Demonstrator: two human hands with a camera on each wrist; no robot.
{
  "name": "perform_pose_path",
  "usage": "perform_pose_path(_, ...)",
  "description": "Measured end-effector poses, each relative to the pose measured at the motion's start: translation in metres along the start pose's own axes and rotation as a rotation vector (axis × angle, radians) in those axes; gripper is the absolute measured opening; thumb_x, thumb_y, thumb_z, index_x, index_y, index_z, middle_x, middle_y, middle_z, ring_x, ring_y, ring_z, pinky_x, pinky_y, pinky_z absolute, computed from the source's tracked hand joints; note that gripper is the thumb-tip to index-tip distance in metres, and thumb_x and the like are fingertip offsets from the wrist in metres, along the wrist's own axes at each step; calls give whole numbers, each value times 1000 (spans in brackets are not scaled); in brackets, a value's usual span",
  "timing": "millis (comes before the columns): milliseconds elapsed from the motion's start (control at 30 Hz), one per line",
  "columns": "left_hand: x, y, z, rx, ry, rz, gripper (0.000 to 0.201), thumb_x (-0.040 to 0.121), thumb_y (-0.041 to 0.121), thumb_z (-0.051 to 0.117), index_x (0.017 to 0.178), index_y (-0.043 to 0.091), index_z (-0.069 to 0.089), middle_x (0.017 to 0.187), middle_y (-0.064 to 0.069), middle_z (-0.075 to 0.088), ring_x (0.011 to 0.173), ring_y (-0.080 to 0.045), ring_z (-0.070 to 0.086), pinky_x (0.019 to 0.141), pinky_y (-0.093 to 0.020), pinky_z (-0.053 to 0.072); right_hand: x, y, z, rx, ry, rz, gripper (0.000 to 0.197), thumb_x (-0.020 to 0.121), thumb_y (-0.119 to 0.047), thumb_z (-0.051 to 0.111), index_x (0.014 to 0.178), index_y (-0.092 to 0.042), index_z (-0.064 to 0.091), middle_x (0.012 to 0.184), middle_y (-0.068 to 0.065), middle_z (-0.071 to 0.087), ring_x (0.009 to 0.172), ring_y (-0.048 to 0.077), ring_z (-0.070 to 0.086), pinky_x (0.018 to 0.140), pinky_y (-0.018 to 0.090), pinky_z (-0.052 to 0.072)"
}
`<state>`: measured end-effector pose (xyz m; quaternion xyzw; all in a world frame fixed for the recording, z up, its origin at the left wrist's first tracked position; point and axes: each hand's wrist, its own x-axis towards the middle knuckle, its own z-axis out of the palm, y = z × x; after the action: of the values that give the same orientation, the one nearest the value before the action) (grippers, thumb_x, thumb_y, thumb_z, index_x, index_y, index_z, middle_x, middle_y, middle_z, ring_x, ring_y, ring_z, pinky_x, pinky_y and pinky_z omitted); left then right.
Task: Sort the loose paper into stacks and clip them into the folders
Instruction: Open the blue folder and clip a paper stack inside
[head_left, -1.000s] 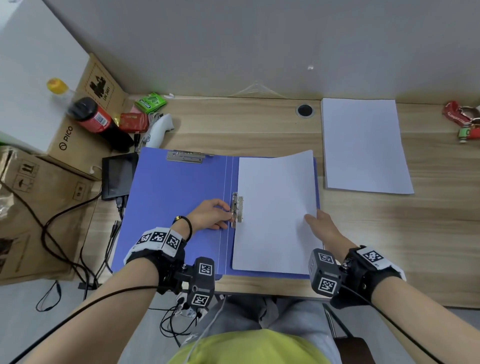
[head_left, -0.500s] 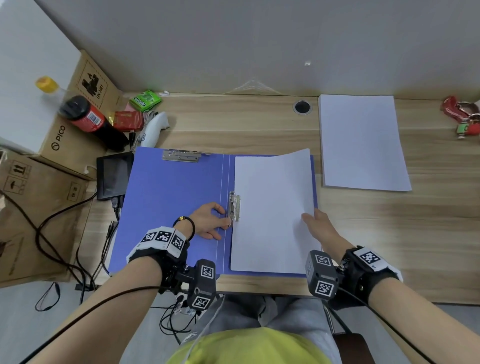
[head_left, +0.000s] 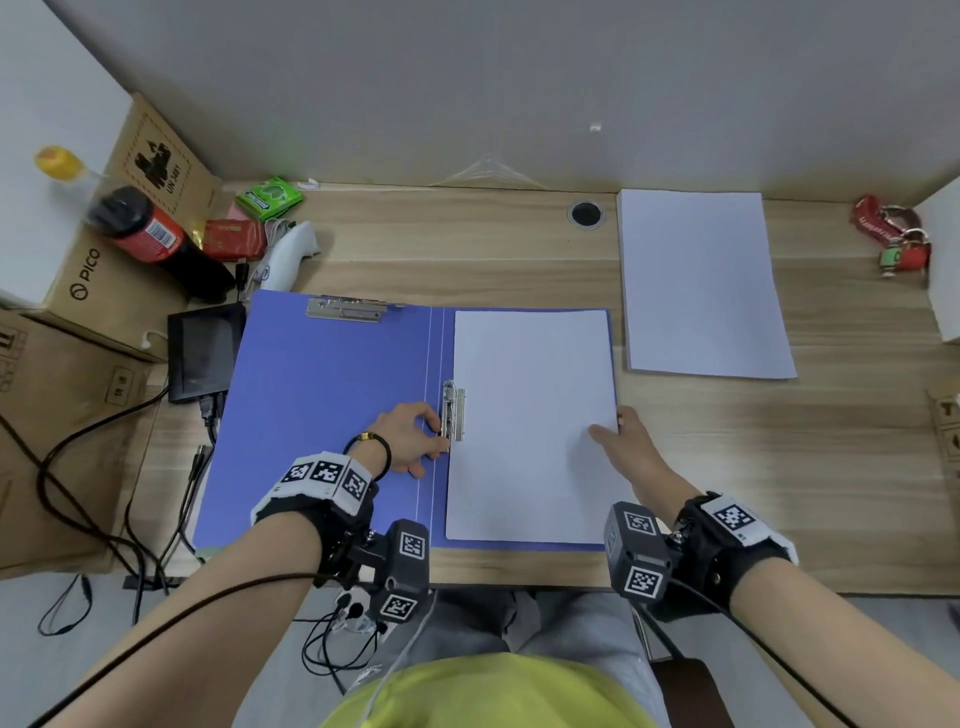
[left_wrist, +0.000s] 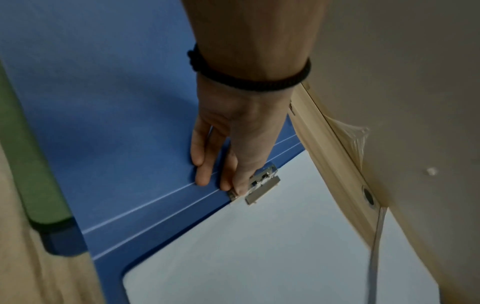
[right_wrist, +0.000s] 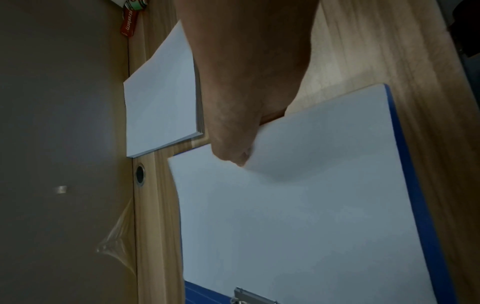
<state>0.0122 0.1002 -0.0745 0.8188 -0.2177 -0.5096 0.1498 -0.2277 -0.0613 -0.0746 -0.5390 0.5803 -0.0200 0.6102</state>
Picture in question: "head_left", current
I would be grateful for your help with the black wrist camera with markers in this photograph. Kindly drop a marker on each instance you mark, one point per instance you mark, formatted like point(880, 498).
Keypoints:
point(637, 555)
point(405, 570)

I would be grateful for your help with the small white box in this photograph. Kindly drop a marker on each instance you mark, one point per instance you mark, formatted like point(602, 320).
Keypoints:
point(945, 262)

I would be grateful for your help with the clear tape piece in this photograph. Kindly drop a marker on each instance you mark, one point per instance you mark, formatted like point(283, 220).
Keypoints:
point(491, 176)

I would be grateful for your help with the thin white paper batch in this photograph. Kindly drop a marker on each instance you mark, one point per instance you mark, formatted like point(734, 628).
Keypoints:
point(525, 420)

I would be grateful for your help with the flat cardboard box with labels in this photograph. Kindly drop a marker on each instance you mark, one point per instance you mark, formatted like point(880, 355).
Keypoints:
point(946, 427)

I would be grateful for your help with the green gum packet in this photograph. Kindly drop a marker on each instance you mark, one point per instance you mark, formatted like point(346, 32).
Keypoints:
point(268, 199)

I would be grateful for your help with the small black tablet screen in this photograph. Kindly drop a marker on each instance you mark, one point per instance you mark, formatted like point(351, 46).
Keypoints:
point(205, 352)

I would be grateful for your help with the gold foil wrapper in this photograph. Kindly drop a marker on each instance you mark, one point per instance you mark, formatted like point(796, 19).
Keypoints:
point(196, 236)

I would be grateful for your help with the person's yellow shirt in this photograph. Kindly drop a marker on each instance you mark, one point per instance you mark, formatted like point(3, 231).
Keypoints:
point(487, 697)

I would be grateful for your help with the plain brown cardboard box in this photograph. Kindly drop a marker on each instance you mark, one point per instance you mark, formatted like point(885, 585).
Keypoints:
point(60, 420)

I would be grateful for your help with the person's left hand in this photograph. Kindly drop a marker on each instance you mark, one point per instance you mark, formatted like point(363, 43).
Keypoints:
point(397, 439)

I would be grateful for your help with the person's left forearm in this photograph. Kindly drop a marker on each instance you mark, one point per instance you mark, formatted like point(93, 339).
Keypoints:
point(195, 637)

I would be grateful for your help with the yellow bottle cap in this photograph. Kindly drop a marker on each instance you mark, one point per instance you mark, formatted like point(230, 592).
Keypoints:
point(58, 161)

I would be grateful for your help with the person's right forearm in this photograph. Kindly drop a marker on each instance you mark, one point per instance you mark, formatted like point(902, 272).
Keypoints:
point(832, 645)

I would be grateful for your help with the white handheld controller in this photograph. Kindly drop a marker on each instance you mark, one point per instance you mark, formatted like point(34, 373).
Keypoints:
point(289, 259)

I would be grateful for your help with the red snack packet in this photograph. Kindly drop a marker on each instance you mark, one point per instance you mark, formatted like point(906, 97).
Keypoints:
point(234, 240)

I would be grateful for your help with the dark brown chair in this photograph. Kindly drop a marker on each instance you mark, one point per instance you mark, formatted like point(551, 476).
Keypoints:
point(690, 697)

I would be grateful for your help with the brown box with white top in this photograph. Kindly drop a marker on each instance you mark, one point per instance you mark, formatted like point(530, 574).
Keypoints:
point(52, 187)

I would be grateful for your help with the person's right hand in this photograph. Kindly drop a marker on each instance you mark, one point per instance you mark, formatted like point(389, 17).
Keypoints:
point(637, 465)

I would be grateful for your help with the red can with black lid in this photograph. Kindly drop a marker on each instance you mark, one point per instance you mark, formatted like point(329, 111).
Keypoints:
point(146, 229)

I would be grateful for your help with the white power strip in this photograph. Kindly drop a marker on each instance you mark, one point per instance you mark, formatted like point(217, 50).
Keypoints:
point(352, 607)

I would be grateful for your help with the tidy white paper stack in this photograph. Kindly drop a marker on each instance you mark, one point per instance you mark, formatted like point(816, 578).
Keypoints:
point(697, 285)

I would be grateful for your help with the blue plastic folder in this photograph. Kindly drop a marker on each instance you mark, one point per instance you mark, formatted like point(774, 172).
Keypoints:
point(322, 412)

